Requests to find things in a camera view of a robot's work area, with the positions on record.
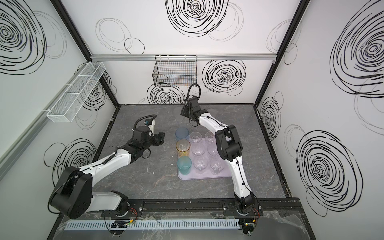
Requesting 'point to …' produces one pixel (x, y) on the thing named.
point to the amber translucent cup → (183, 146)
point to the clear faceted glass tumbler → (198, 149)
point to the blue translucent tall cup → (182, 133)
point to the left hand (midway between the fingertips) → (160, 132)
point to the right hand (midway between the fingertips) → (183, 110)
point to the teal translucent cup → (184, 163)
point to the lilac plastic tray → (211, 151)
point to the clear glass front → (200, 163)
